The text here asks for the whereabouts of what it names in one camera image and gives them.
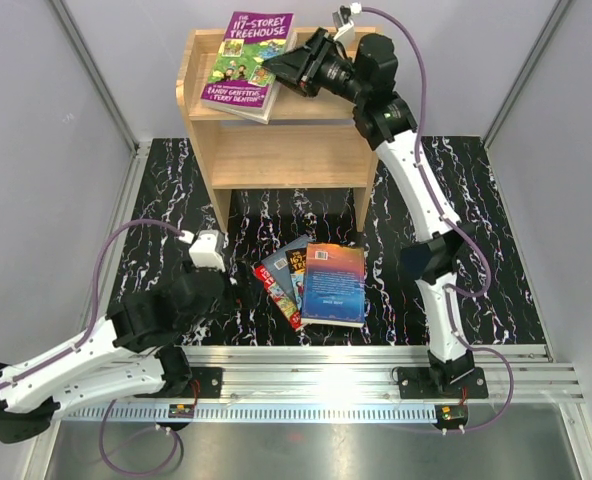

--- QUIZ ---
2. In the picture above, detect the purple 117-storey treehouse book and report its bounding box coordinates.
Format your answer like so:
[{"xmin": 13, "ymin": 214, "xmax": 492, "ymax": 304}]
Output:
[{"xmin": 200, "ymin": 11, "xmax": 296, "ymax": 124}]

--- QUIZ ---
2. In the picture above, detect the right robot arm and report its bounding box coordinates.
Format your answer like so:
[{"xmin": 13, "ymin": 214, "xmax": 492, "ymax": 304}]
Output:
[{"xmin": 262, "ymin": 28, "xmax": 475, "ymax": 397}]

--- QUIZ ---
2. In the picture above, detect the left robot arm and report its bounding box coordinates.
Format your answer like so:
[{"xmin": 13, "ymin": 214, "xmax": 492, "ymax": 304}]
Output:
[{"xmin": 0, "ymin": 218, "xmax": 245, "ymax": 444}]

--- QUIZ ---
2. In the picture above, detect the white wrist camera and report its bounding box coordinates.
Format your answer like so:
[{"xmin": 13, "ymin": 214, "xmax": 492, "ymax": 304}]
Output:
[
  {"xmin": 332, "ymin": 2, "xmax": 362, "ymax": 47},
  {"xmin": 178, "ymin": 230, "xmax": 225, "ymax": 272}
]

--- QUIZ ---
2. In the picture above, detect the light wooden bookshelf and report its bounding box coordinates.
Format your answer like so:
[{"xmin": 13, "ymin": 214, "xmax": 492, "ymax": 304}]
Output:
[{"xmin": 176, "ymin": 29, "xmax": 378, "ymax": 231}]

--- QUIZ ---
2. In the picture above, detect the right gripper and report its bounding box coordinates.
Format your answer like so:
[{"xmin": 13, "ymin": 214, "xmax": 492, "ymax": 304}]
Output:
[{"xmin": 258, "ymin": 29, "xmax": 365, "ymax": 107}]

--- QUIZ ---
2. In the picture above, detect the grey-blue dark cover book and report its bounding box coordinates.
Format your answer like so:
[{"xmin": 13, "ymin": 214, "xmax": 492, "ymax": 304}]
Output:
[{"xmin": 261, "ymin": 235, "xmax": 311, "ymax": 301}]

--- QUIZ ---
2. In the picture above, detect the slotted cable duct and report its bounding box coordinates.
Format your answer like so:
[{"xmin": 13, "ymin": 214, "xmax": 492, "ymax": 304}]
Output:
[{"xmin": 67, "ymin": 402, "xmax": 437, "ymax": 424}]

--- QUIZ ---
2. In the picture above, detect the red 13-storey treehouse book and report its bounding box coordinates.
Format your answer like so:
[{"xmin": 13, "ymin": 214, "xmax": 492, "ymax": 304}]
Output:
[{"xmin": 254, "ymin": 265, "xmax": 304, "ymax": 331}]

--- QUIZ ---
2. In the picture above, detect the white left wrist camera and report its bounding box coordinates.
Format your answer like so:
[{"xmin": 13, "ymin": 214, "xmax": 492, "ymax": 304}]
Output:
[{"xmin": 178, "ymin": 230, "xmax": 225, "ymax": 272}]

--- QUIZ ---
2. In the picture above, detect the black 169-storey treehouse book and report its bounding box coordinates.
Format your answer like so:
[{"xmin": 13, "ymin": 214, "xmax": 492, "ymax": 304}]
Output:
[{"xmin": 286, "ymin": 246, "xmax": 307, "ymax": 310}]

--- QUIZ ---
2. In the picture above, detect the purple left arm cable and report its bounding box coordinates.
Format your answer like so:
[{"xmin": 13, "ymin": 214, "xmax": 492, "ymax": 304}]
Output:
[{"xmin": 0, "ymin": 218, "xmax": 187, "ymax": 475}]

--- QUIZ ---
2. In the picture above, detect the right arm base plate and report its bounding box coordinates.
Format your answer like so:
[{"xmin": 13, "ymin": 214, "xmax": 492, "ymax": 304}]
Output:
[{"xmin": 391, "ymin": 365, "xmax": 488, "ymax": 401}]

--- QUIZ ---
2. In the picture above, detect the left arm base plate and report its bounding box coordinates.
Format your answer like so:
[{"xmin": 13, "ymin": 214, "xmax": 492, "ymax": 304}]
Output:
[{"xmin": 167, "ymin": 367, "xmax": 224, "ymax": 399}]

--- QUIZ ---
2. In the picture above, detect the aluminium mounting rail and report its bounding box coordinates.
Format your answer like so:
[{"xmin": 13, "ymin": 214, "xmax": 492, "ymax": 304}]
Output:
[{"xmin": 184, "ymin": 344, "xmax": 584, "ymax": 407}]

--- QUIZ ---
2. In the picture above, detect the blue sunset cover book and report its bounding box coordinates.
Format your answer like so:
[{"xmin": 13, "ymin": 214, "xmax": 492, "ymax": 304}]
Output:
[{"xmin": 301, "ymin": 243, "xmax": 365, "ymax": 328}]

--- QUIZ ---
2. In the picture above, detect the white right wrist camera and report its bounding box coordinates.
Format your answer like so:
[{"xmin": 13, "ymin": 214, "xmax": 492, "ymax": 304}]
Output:
[{"xmin": 332, "ymin": 2, "xmax": 362, "ymax": 47}]

